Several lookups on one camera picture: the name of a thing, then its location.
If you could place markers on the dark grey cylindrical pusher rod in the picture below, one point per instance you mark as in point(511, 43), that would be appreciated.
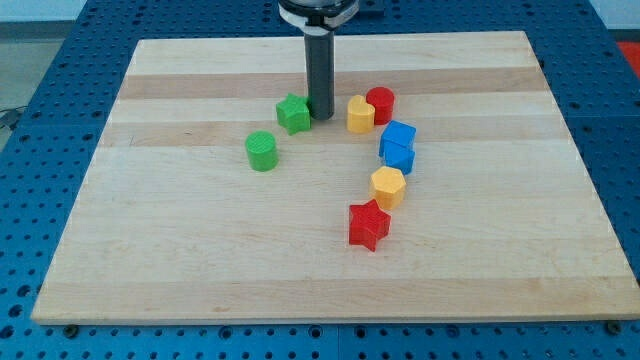
point(319, 56)

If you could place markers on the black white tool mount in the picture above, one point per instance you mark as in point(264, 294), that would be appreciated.
point(317, 17)

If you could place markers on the yellow heart block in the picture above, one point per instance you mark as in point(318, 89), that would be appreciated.
point(360, 115)

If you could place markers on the red cylinder block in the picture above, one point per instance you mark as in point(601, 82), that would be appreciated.
point(383, 101)

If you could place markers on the light wooden board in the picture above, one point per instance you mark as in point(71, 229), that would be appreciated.
point(500, 220)

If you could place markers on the green star block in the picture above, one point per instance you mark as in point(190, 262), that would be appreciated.
point(293, 114)

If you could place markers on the green cylinder block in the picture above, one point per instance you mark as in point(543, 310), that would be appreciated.
point(261, 149)

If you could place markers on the blue cube block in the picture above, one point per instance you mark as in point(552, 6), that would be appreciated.
point(397, 133)

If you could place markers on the blue triangle block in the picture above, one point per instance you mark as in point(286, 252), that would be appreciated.
point(399, 157)

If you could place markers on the yellow hexagon block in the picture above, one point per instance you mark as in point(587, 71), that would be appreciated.
point(387, 186)

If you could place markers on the red star block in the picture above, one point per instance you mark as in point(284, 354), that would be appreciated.
point(368, 224)

